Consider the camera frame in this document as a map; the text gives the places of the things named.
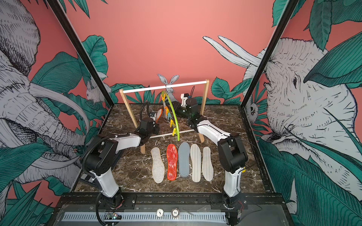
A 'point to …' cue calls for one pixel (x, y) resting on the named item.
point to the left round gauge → (160, 212)
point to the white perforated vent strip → (144, 216)
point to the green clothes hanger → (174, 113)
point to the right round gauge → (175, 212)
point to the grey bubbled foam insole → (184, 152)
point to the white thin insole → (207, 169)
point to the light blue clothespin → (169, 116)
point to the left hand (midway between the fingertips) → (157, 121)
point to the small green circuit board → (113, 215)
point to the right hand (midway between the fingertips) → (166, 104)
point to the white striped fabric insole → (195, 152)
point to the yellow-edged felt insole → (158, 167)
